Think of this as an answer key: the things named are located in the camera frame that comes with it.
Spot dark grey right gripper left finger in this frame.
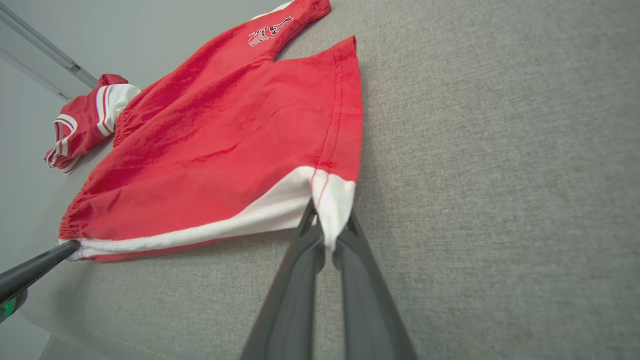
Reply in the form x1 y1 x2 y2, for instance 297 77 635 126
240 200 326 360

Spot red Bulls jersey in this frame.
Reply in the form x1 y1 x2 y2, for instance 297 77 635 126
44 74 142 176

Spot red shorts with white trim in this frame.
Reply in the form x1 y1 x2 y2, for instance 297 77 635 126
59 0 363 263

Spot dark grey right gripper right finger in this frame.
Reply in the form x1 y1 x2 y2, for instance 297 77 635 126
332 212 418 360

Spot grey metal partition post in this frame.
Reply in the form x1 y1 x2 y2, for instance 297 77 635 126
0 4 99 90
0 49 72 102

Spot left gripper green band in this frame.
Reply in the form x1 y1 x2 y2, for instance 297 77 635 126
0 240 81 323

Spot grey fabric sofa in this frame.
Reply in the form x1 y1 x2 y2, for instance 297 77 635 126
20 0 640 360

